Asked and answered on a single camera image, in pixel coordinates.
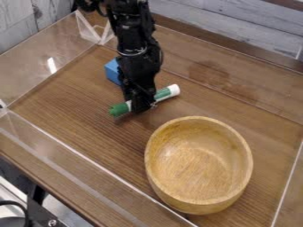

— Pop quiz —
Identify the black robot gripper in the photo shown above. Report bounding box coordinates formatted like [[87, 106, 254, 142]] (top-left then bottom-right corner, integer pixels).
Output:
[[118, 38, 163, 114]]

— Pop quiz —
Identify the green Expo marker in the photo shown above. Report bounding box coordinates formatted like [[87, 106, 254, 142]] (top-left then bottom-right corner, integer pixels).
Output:
[[110, 84, 182, 117]]

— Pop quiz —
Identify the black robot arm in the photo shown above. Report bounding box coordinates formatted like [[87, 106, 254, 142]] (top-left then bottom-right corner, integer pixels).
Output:
[[75, 0, 163, 114]]

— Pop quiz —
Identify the brown wooden bowl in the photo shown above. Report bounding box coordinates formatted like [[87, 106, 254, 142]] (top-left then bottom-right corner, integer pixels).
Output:
[[145, 116, 254, 215]]

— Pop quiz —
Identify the blue foam block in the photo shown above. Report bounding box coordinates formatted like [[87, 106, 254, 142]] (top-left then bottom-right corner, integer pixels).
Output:
[[105, 59, 121, 85]]

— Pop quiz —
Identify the clear acrylic tray wall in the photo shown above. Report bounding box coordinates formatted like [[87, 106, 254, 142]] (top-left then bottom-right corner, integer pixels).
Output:
[[0, 12, 303, 227]]

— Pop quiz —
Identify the black metal table frame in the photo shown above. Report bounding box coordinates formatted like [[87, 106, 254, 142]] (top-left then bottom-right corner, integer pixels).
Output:
[[0, 157, 93, 227]]

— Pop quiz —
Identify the black cable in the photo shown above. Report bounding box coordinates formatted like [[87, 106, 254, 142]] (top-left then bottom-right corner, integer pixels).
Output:
[[0, 200, 31, 227]]

